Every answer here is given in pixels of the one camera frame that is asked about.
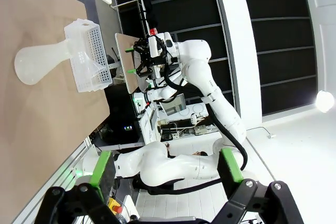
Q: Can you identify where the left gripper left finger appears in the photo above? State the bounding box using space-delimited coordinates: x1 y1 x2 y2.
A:
34 150 124 224

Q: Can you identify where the round white lamp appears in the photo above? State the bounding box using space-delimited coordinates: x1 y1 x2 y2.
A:
316 90 335 113

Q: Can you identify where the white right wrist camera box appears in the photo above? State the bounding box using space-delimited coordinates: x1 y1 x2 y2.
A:
148 36 160 57

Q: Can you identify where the clear plastic funnel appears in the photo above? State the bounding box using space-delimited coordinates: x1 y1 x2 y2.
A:
78 50 106 78

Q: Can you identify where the yellow red emergency stop button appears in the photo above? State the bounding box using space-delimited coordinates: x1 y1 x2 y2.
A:
108 197 123 214

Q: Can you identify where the black right arm hose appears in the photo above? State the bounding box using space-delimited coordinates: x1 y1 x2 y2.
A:
132 61 249 196

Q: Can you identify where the brown background table board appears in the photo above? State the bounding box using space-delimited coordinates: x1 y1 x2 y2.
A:
115 33 140 94

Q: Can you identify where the white perforated plastic basket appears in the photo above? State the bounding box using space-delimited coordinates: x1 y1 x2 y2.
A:
64 18 113 93

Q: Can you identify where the aluminium table frame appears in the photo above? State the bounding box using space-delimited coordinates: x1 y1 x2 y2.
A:
12 137 94 224

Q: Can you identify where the small grey monitor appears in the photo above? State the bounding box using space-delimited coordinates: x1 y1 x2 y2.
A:
159 93 187 116

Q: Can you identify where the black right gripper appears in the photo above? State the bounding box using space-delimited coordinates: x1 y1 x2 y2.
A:
125 39 173 78

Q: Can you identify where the black computer tower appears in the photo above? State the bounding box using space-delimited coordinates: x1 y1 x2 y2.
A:
104 87 141 146

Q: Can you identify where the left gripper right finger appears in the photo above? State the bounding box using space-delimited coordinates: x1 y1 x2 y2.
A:
209 147 305 224

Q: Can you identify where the white power strip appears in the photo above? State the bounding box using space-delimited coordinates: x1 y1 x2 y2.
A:
193 125 218 136

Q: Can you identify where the translucent conical flask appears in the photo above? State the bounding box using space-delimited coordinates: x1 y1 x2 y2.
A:
14 37 77 86

